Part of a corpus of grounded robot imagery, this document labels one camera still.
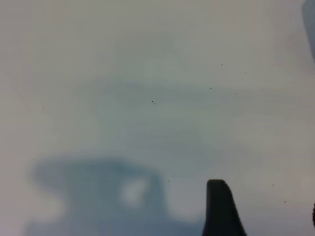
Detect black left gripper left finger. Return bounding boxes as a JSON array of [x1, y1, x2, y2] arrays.
[[201, 178, 248, 236]]

